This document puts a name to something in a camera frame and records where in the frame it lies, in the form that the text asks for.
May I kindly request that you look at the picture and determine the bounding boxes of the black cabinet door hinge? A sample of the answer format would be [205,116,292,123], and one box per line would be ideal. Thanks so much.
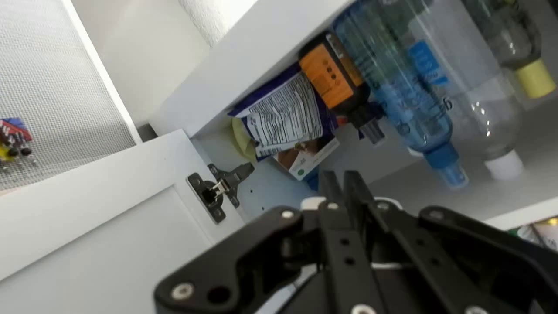
[186,162,254,223]

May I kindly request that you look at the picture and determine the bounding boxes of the blue plastic bottle in cabinet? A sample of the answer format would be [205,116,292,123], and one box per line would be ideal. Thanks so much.
[332,0,467,190]

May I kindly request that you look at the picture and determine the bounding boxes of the white cabinet door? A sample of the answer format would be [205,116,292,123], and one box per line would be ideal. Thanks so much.
[0,130,242,314]

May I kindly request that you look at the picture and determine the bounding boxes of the dark bottle orange label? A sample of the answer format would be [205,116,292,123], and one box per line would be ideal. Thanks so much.
[297,31,385,144]

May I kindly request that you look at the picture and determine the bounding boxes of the clear bottle yellow cap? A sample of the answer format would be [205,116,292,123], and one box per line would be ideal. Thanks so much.
[460,0,555,99]

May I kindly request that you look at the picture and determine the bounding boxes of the colourful items on pegboard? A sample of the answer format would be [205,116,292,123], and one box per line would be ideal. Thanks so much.
[0,116,32,164]

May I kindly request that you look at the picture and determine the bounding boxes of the clear bottle white cap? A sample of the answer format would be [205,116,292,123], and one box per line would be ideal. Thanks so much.
[376,0,526,181]

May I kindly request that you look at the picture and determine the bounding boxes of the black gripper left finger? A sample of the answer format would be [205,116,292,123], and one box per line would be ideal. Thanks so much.
[153,170,383,314]

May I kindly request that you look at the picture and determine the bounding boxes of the hanging white pegboard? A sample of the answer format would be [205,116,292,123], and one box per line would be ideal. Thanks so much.
[0,0,139,191]

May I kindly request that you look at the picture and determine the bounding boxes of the blue white printed package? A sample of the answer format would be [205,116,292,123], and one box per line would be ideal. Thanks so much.
[228,66,337,183]

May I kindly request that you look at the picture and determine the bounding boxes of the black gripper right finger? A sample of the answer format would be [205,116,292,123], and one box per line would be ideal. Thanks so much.
[343,170,558,314]

